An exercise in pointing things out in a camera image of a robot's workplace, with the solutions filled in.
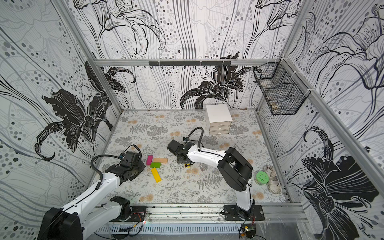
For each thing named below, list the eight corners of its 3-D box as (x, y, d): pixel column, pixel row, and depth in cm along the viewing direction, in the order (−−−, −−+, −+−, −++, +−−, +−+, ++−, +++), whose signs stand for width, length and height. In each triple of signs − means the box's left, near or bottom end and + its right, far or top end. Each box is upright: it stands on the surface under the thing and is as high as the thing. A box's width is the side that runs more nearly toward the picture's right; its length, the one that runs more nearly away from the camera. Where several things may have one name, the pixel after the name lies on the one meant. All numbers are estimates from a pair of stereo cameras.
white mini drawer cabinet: (207, 135, 105) (208, 122, 94) (205, 107, 123) (206, 94, 112) (228, 135, 105) (232, 122, 94) (224, 107, 123) (226, 94, 112)
